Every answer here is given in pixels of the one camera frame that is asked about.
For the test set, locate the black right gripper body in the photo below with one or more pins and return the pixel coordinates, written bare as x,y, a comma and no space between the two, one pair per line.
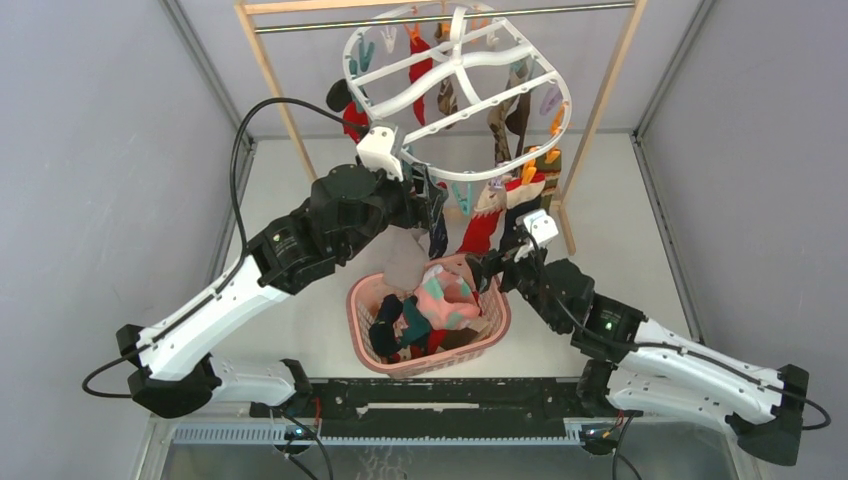
523,275

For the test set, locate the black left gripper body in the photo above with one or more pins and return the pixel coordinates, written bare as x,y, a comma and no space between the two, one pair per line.
414,211

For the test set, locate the pink sock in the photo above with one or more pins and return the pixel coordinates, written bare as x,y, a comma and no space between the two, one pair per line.
446,300

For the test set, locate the brown and tan sock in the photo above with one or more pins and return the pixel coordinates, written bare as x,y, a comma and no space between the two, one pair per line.
454,339

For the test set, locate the pink plastic laundry basket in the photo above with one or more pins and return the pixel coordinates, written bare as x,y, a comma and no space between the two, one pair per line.
363,304

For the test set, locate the dark green patterned sock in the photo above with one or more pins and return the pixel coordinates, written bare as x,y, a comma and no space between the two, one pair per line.
418,326

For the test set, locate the black sock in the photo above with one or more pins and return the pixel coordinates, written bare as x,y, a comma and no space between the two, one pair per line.
338,96

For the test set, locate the navy sock with red cuff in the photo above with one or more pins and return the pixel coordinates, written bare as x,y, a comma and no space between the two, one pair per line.
382,331

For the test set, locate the wooden clothes rack frame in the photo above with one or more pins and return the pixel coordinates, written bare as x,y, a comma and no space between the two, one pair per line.
265,73

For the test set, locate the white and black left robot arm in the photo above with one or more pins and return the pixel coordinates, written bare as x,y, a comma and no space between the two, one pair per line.
176,373

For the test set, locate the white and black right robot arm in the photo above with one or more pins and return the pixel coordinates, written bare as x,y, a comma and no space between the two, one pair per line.
636,365

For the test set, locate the white round clip hanger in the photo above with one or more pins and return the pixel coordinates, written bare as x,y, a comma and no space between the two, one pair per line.
386,44

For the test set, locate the grey sock with striped cuff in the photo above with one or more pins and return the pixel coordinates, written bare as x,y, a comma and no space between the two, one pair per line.
406,259

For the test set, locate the navy sock with santa cuff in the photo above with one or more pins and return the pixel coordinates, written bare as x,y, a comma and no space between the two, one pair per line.
521,199

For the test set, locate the red santa pattern sock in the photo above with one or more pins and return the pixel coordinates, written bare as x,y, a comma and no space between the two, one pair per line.
483,221

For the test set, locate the olive green and orange sock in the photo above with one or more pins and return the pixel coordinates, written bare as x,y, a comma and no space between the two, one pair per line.
550,165

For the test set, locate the beige argyle pattern sock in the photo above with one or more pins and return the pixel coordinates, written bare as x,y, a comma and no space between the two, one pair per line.
497,115

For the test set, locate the long thin red sock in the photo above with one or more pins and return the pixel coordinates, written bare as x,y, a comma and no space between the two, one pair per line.
356,122

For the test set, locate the brown sock with striped toe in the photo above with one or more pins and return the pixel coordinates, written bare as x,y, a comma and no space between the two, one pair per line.
517,121

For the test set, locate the red sock with dark toe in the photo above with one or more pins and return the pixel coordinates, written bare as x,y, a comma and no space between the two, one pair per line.
416,72

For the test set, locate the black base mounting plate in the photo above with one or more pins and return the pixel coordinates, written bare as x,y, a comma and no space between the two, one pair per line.
446,409

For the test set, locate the metal hanging rod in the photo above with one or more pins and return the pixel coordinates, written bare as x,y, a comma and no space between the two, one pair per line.
492,14

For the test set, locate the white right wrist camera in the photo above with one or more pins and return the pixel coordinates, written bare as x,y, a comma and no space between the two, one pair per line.
535,230

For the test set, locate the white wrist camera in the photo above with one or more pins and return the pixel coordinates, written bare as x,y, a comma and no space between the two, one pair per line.
535,230
380,147

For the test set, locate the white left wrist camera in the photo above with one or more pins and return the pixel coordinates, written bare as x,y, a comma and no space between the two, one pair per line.
380,147

